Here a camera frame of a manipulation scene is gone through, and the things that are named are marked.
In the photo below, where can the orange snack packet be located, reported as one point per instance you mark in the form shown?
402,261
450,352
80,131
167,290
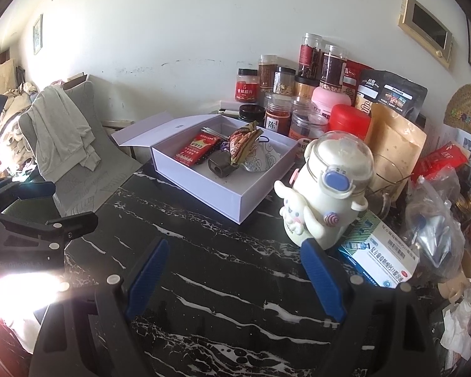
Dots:
253,130

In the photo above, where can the blue and white medicine box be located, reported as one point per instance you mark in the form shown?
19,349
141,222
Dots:
380,262

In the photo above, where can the red snack packet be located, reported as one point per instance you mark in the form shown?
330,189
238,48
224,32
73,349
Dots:
196,149

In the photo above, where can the grey garment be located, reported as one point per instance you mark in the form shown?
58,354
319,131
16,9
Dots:
59,129

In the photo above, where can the pile of clothes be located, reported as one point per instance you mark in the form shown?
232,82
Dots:
8,125

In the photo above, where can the black bow hair clip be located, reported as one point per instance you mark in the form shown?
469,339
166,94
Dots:
219,167

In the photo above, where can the kraft paper pouch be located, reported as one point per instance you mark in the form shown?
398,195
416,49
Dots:
400,133

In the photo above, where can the white tissue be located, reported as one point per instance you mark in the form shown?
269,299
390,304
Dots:
457,330

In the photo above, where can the red foil bag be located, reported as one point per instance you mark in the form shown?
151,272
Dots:
355,76

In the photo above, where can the grey leaf pattern cushion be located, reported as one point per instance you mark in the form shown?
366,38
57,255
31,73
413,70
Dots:
102,180

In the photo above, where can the brown snack packet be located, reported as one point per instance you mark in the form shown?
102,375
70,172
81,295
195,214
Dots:
239,146

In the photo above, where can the tall jar red label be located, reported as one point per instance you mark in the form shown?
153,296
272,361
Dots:
309,57

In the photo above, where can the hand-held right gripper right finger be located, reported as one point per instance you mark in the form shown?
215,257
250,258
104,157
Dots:
322,279

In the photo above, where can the white printed sachet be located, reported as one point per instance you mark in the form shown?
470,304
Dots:
265,158

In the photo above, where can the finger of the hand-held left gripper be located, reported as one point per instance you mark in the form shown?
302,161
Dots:
78,222
35,190

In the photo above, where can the clear jar brown label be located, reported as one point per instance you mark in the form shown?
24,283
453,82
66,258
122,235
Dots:
267,72

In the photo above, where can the pink lidded jar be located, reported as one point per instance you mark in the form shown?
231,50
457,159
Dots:
329,98

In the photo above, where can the red canister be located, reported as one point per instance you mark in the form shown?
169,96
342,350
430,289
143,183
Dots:
349,122

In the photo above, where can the clear plastic bag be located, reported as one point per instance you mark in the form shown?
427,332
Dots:
435,224

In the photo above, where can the gold picture frame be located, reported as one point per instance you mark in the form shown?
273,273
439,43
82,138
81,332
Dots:
426,31

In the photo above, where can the red snack bag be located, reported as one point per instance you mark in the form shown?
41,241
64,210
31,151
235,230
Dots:
439,161

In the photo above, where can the black stand-up pouch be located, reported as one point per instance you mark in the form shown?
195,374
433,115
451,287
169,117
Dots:
396,94

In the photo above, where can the tall jar dark label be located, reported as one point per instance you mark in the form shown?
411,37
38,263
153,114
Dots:
333,66

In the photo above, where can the white power strip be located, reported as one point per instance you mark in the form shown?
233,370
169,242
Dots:
228,112

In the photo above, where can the white cartoon dog bottle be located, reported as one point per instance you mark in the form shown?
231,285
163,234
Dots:
322,188

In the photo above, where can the black lidded nut jar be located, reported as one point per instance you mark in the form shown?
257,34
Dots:
284,81

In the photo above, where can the woven round wall mat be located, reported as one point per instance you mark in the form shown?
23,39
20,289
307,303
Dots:
469,112

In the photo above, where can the beige wooden figure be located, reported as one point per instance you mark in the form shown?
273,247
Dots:
455,279

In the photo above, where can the black lidded golden jar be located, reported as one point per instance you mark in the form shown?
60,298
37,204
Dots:
305,88

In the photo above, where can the white gift box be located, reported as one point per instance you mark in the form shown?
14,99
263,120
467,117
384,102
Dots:
235,193

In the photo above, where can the small wall picture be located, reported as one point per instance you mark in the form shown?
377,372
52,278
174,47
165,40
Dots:
37,34

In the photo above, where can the clear jar orange label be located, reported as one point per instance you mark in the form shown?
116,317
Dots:
307,125

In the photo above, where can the short black lidded jar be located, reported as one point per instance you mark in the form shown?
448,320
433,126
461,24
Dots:
252,113

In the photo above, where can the small clear empty jar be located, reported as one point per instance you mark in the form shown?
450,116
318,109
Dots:
270,98

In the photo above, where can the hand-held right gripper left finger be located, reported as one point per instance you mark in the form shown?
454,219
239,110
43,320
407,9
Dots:
147,279

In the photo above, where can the clear glass mug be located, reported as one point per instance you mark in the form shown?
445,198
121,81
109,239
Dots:
388,188

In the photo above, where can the orange spice jar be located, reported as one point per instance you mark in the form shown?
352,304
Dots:
278,119

